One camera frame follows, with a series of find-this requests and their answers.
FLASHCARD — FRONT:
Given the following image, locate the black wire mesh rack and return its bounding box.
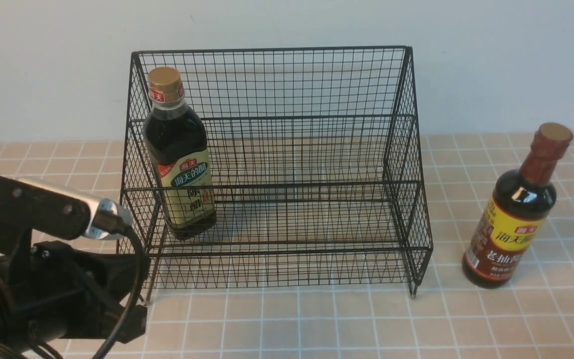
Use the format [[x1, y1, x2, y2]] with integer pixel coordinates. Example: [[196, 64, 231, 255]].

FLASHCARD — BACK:
[[120, 45, 433, 302]]

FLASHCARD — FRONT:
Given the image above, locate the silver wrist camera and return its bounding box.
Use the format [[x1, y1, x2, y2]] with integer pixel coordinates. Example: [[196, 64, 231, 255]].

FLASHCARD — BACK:
[[18, 177, 133, 240]]

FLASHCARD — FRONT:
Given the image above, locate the dark soy sauce bottle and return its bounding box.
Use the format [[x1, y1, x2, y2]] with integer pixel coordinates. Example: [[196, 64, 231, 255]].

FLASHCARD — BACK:
[[461, 122, 574, 289]]

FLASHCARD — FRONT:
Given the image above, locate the black camera cable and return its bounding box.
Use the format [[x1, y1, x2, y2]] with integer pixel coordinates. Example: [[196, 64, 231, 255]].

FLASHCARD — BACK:
[[91, 225, 144, 359]]

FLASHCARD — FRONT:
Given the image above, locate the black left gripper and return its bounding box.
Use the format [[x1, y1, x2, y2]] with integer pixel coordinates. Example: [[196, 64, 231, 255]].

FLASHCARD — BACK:
[[0, 176, 150, 359]]

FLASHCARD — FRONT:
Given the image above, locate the vinegar bottle gold cap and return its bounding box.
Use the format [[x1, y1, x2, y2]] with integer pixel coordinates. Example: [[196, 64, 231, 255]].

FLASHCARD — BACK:
[[142, 67, 217, 241]]

